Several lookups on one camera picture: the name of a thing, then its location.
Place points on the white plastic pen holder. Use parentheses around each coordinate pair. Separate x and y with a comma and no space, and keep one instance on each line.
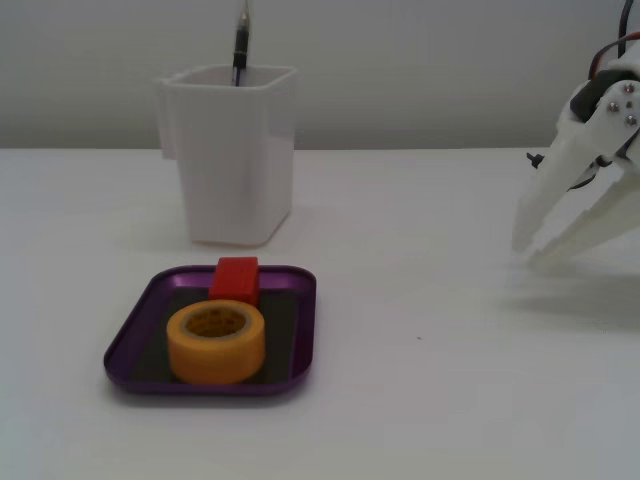
(235,165)

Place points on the black pen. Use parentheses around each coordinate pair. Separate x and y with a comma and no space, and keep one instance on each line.
(242,45)

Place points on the red cube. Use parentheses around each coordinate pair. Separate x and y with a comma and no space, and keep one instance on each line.
(232,280)

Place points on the purple metal tray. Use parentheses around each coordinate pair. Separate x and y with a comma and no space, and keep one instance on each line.
(140,345)

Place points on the yellow tape roll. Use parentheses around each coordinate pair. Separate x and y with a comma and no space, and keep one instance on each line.
(215,355)

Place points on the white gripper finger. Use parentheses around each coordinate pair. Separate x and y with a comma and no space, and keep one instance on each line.
(547,180)
(597,222)

